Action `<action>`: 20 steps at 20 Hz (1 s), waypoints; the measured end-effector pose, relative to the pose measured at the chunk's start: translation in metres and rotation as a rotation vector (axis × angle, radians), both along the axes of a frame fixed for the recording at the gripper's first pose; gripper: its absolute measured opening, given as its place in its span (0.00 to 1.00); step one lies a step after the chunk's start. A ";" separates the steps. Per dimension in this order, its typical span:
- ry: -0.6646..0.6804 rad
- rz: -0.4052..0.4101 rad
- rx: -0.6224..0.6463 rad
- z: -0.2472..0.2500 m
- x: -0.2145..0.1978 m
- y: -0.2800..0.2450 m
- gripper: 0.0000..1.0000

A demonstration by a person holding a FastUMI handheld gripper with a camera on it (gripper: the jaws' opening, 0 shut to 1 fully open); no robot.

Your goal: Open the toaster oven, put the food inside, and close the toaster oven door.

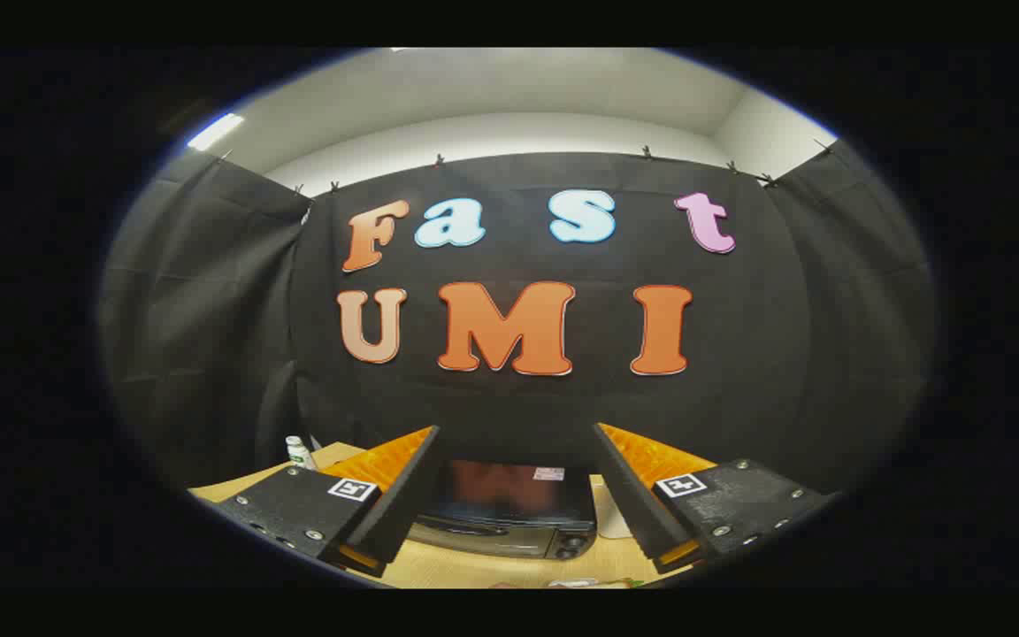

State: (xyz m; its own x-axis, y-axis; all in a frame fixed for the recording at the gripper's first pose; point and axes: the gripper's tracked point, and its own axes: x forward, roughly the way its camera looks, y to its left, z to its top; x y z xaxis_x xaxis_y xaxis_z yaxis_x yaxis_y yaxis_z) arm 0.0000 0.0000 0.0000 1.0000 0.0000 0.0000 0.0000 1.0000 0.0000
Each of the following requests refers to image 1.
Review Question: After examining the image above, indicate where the white pop-up toaster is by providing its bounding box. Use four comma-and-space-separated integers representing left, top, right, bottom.
594, 478, 634, 539

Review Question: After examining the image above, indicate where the black toaster oven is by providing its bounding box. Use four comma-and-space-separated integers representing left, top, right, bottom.
408, 458, 599, 560

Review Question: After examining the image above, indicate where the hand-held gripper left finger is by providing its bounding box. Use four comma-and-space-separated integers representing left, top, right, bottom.
209, 425, 441, 580

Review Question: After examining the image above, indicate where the black backdrop cloth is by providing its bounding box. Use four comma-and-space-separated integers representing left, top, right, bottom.
98, 142, 939, 496

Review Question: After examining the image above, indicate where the ceiling light panel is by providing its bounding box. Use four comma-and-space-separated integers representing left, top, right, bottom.
187, 112, 245, 151

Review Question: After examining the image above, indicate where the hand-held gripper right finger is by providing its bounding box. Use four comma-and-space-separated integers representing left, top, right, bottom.
594, 423, 842, 576

